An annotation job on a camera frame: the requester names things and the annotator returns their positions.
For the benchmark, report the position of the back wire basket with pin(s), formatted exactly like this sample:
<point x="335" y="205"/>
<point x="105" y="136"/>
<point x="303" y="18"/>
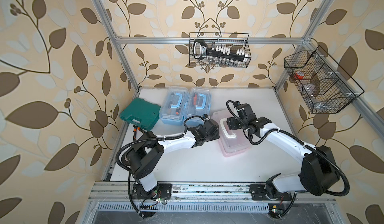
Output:
<point x="236" y="39"/>

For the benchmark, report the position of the blue toolbox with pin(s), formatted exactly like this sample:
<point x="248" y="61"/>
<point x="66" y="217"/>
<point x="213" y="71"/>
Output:
<point x="176" y="99"/>
<point x="203" y="107"/>

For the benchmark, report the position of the red tape roll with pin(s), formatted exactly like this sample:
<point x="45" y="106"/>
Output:
<point x="299" y="75"/>

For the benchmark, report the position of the right wire basket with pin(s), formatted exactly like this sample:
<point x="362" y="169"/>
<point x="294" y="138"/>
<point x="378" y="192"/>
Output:
<point x="328" y="87"/>

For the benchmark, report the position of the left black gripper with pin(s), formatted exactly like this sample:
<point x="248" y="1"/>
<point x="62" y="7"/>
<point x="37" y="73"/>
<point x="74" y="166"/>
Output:
<point x="216" y="135"/>

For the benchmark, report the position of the black socket set holder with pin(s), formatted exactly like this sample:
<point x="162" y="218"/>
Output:
<point x="210" y="49"/>

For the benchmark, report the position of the green tool case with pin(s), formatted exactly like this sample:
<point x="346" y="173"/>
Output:
<point x="141" y="113"/>

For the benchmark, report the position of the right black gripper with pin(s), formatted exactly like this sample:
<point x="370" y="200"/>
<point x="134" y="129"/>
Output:
<point x="231" y="122"/>

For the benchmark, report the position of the pink toolbox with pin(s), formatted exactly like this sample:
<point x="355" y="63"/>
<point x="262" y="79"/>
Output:
<point x="232" y="142"/>

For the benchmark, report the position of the orange screwdriver far box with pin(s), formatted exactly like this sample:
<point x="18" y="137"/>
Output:
<point x="196" y="99"/>

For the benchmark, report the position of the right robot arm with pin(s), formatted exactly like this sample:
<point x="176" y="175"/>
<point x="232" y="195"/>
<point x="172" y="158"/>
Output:
<point x="319" y="172"/>

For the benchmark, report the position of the wire basket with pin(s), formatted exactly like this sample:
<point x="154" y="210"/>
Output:
<point x="236" y="39"/>
<point x="328" y="87"/>

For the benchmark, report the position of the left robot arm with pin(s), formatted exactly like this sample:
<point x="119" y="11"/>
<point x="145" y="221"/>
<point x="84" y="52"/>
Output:
<point x="140" y="157"/>

